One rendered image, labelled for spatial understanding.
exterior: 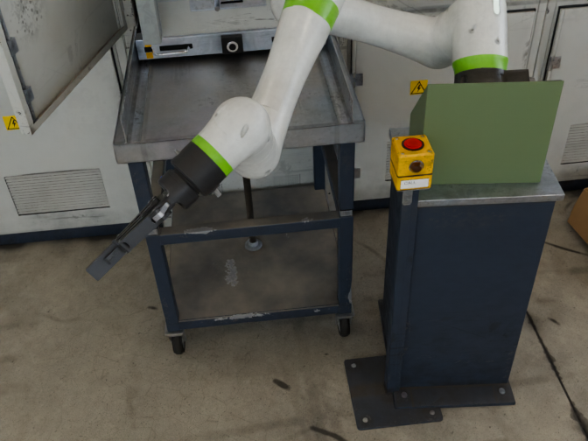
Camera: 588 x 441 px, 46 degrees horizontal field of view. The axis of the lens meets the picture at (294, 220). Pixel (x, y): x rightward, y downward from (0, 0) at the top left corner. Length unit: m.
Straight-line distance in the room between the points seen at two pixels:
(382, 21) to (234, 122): 0.64
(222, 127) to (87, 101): 1.25
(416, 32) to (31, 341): 1.59
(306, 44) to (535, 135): 0.57
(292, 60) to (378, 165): 1.27
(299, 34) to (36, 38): 0.76
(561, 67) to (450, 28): 0.97
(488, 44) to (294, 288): 0.99
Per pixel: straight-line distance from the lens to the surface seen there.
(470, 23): 1.70
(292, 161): 2.59
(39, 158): 2.61
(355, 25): 1.73
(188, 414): 2.17
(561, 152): 2.87
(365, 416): 2.12
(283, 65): 1.42
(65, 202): 2.72
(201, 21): 2.01
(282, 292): 2.21
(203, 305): 2.20
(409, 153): 1.52
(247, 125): 1.23
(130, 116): 1.82
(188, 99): 1.87
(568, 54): 2.63
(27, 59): 1.89
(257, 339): 2.31
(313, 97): 1.83
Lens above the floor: 1.76
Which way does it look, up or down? 40 degrees down
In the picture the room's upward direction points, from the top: 3 degrees counter-clockwise
